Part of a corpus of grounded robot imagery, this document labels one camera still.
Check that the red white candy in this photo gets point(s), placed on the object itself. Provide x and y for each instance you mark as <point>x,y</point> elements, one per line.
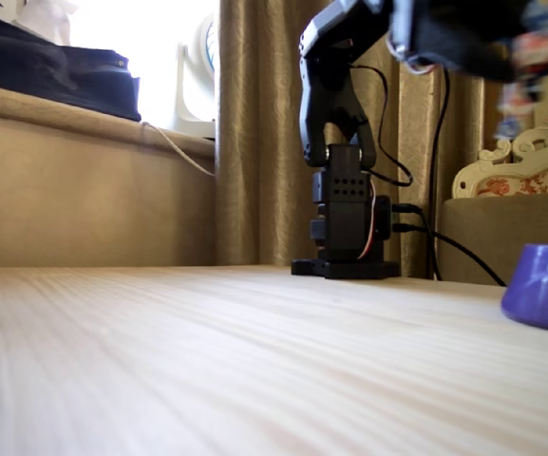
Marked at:
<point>532,52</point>

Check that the purple plastic bowl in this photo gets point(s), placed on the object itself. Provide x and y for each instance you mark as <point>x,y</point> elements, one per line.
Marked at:
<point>544,294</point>

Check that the ornate white headboard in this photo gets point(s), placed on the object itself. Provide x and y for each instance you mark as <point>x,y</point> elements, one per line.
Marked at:
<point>530,157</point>

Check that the olive sofa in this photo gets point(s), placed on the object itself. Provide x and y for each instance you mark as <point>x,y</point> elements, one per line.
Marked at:
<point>482,223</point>

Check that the tan curtain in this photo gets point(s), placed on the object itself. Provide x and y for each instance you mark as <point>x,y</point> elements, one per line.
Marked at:
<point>254,142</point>

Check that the white fan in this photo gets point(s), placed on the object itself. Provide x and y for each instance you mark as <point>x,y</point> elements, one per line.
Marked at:
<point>188,114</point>

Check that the black fabric bag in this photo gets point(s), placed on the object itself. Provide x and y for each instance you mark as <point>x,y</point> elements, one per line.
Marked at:
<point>55,76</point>

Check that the beige upholstered bench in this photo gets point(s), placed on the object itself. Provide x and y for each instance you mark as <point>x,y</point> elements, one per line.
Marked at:
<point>88,199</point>

